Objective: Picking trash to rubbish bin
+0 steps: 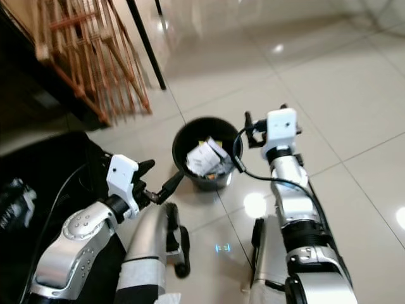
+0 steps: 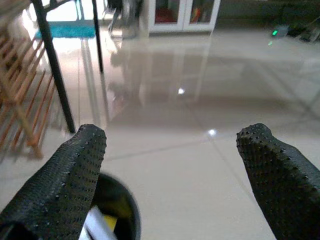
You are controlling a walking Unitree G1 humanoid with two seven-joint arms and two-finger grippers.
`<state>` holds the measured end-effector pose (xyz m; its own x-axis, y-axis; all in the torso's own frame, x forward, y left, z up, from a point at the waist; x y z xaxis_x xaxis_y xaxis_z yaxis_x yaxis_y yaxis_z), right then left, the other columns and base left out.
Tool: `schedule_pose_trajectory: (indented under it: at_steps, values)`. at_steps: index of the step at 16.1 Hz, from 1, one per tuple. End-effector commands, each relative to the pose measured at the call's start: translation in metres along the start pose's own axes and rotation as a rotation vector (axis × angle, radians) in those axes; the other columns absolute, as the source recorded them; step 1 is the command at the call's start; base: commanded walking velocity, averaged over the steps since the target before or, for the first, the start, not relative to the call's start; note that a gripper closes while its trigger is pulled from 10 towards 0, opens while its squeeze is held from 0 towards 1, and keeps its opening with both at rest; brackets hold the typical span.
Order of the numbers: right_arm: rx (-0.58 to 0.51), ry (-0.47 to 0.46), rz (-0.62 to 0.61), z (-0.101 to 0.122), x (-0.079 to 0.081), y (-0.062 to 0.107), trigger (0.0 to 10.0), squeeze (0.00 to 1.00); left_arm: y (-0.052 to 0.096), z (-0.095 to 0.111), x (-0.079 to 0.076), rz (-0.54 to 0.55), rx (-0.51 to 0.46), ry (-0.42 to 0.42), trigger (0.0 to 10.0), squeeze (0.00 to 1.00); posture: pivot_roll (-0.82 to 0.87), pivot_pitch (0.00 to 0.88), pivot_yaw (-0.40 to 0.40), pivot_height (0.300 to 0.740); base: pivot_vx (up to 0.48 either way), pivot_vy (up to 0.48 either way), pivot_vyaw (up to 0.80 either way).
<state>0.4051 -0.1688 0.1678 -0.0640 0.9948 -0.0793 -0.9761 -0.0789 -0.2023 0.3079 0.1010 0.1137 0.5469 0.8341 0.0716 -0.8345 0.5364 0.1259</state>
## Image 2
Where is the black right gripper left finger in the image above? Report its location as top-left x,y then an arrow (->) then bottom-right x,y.
0,123 -> 108,240

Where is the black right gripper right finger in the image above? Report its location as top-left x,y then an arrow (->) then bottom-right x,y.
236,122 -> 320,240

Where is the white glass door cabinet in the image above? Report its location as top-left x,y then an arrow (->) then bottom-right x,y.
147,0 -> 222,35

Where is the white paper trash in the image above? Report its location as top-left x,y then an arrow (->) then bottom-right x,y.
79,206 -> 117,240

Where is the black metal table leg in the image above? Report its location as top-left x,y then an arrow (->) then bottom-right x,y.
91,0 -> 105,73
31,0 -> 77,134

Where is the grey device with green light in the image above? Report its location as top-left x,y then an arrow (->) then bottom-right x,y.
271,24 -> 290,39

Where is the wooden slatted rack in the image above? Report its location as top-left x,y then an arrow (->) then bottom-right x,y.
0,0 -> 57,161

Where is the yellow trash piece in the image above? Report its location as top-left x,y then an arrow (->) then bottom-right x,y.
103,214 -> 118,232

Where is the black round rubbish bin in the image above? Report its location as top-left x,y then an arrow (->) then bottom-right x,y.
78,173 -> 142,240

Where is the teal floor mat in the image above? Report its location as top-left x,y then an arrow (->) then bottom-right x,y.
34,21 -> 97,40

